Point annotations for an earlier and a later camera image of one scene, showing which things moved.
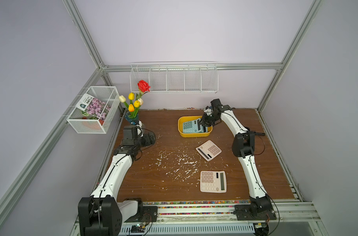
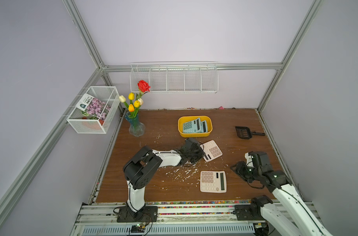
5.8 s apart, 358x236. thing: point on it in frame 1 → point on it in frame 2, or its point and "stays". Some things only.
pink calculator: x=208 y=150 stays
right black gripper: x=205 y=120 → x=238 y=169
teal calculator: x=191 y=126 stays
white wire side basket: x=92 y=115 stays
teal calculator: x=201 y=130 stays
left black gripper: x=147 y=141 → x=200 y=154
